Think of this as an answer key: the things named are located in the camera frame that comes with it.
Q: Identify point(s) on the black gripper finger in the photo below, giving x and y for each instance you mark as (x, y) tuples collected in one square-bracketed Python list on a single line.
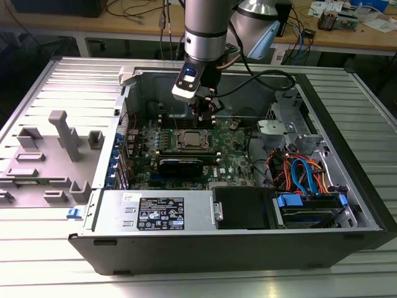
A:
[(214, 104), (201, 108)]

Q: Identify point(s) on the thin metal locking lever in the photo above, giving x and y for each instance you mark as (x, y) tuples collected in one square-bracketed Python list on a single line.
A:
[(176, 124)]

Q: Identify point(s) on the black RAM slot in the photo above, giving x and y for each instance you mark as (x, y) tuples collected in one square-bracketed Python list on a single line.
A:
[(167, 117), (167, 124)]

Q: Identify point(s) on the black drive bay cover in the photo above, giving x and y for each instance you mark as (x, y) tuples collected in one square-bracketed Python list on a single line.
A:
[(242, 208)]

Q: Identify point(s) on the installed RAM stick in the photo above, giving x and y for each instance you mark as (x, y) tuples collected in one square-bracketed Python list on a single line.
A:
[(211, 158)]

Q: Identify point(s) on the green motherboard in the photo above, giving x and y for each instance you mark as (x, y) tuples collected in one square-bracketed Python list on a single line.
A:
[(229, 161)]

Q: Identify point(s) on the black graphics card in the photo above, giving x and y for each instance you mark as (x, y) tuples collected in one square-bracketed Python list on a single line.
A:
[(180, 169)]

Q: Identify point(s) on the white printed label sheet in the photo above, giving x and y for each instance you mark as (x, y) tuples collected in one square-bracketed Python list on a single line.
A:
[(280, 57)]

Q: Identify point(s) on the black upright box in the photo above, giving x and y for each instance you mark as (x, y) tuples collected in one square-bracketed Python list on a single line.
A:
[(285, 18)]

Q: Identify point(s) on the silver metal drive cage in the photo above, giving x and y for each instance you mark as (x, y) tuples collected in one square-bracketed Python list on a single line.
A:
[(305, 139)]

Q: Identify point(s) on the silver power supply unit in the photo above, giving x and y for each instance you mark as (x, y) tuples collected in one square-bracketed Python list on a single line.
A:
[(198, 211)]

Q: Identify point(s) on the blue expansion card retainer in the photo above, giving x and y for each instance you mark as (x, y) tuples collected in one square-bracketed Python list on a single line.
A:
[(112, 161)]

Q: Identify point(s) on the small black box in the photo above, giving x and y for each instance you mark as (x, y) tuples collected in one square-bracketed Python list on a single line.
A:
[(309, 33)]

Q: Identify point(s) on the black printed rating label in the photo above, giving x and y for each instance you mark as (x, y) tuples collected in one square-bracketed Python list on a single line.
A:
[(161, 214)]

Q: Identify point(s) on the small white sticker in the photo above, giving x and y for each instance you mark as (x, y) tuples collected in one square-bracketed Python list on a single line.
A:
[(127, 197)]

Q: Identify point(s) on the copper coil transformer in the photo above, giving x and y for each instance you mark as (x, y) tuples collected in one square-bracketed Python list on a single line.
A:
[(326, 21)]

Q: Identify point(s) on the white printed card box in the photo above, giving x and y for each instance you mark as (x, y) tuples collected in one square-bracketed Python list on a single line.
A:
[(322, 6)]

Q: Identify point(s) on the wooden desk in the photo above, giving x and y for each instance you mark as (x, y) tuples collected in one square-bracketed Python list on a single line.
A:
[(341, 38)]

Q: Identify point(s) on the black open PC case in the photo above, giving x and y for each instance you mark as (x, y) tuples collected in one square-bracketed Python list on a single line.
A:
[(186, 251)]

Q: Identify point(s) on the hard disk in blue carrier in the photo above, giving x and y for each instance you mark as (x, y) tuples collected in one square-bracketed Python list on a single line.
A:
[(310, 214)]

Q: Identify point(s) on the grey electronic device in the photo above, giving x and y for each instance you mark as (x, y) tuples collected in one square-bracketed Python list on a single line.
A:
[(347, 21)]

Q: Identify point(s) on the small blue plastic clip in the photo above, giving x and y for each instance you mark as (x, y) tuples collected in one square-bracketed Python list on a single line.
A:
[(73, 213)]

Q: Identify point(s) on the black monitor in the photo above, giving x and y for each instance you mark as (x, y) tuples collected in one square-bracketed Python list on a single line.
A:
[(62, 7)]

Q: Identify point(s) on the grey parts rack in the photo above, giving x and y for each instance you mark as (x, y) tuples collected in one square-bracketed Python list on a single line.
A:
[(46, 174)]

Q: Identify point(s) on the clear plastic bag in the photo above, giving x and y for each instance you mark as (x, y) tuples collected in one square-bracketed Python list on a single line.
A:
[(369, 4)]

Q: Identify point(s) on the white paper sheet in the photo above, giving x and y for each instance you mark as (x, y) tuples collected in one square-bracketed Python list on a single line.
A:
[(380, 25)]

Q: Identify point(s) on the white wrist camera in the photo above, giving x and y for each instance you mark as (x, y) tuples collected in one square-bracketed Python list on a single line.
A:
[(186, 88)]

